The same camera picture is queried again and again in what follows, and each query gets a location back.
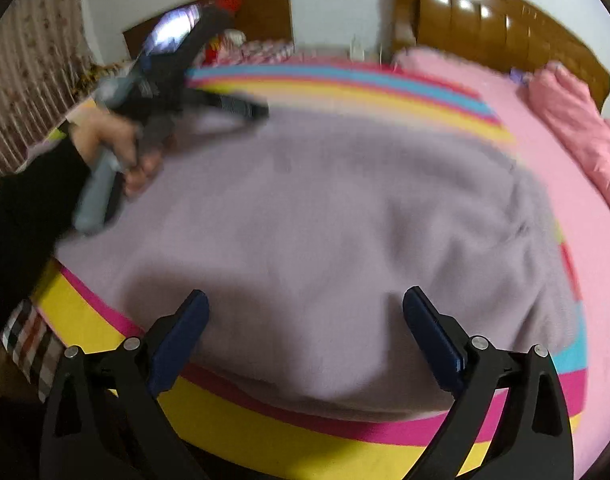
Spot person's left forearm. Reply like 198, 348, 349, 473
0, 135, 94, 353

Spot brown checked cloth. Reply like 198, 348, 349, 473
0, 299, 66, 404

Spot red embroidered pillow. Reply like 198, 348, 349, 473
204, 0, 247, 63

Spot red plaid cloth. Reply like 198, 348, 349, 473
237, 39, 297, 62

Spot glossy wooden headboard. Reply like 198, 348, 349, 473
392, 0, 610, 111

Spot pink quilt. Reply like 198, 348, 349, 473
528, 60, 610, 235

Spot dark wooden headboard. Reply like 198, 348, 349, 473
122, 0, 292, 61

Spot purple pants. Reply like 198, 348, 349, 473
55, 105, 582, 412

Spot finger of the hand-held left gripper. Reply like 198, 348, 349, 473
150, 7, 235, 83
184, 86, 271, 124

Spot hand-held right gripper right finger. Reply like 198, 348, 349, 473
402, 286, 575, 480

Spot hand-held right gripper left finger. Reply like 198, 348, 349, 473
39, 289, 211, 480

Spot brown floral curtain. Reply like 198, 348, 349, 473
0, 0, 106, 201

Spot tiger print blanket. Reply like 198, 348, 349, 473
82, 60, 136, 92

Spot person's left hand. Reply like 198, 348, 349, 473
69, 109, 165, 199

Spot colourful striped blanket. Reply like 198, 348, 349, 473
32, 57, 592, 479

